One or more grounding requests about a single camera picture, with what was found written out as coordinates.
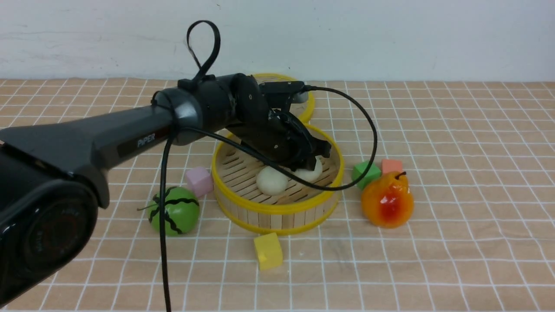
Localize green toy watermelon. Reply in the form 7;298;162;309
137;186;200;237

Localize black cable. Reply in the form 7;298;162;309
151;19;378;312

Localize white bun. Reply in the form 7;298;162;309
256;166;289;196
293;156;323;182

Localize orange toy pear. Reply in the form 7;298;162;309
361;172;415;228

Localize orange foam cube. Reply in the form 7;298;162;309
381;159;404;176

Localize pink foam cube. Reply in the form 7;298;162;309
185;167;214;197

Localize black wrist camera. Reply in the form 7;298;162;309
258;81;309;112

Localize yellow foam cube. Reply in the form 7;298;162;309
253;233;284;270

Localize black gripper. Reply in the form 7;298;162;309
225;73;332;172

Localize green foam cube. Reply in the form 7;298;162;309
351;161;382;190

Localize bamboo steamer tray yellow rim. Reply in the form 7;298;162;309
212;142;341;235

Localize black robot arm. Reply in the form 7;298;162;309
0;73;331;306

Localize bamboo steamer lid yellow rim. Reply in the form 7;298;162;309
254;73;316;123

